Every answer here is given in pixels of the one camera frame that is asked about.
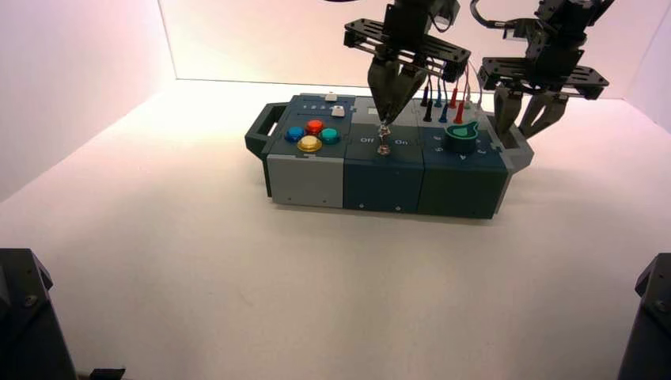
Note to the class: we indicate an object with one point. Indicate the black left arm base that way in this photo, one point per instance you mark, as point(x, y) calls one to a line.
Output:
point(26, 325)

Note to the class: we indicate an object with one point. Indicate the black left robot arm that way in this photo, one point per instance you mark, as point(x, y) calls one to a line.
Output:
point(411, 2)

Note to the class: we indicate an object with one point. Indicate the green round push button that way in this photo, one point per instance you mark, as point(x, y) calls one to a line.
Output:
point(329, 136)

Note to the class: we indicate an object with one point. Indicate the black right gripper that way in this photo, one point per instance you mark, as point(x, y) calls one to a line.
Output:
point(550, 68)

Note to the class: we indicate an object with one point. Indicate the red round push button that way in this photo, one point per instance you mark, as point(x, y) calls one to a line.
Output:
point(315, 126)

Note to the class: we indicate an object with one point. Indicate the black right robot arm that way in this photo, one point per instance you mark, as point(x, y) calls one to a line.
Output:
point(566, 21)

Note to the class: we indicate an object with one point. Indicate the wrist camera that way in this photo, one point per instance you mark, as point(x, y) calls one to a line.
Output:
point(516, 29)
point(445, 13)

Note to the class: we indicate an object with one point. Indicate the blue round push button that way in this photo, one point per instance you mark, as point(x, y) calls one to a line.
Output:
point(294, 135)

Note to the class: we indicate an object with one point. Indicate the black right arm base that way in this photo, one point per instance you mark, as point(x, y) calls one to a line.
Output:
point(650, 335)

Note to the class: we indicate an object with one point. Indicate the grey and teal control box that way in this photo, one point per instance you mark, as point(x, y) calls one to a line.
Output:
point(380, 181)

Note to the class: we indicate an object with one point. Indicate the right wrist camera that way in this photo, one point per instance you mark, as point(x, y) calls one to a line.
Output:
point(516, 29)

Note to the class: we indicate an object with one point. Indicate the metal toggle switch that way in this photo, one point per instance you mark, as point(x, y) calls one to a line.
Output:
point(383, 148)
point(385, 129)

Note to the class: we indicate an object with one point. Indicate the black and green rotary knob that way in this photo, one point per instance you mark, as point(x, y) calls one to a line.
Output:
point(461, 137)

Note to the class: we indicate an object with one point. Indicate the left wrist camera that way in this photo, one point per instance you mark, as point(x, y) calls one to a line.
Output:
point(445, 13)

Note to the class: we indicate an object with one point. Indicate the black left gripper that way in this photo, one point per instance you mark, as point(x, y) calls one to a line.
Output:
point(406, 31)

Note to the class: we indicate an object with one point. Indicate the yellow round push button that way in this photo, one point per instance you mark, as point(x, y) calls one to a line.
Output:
point(310, 144)

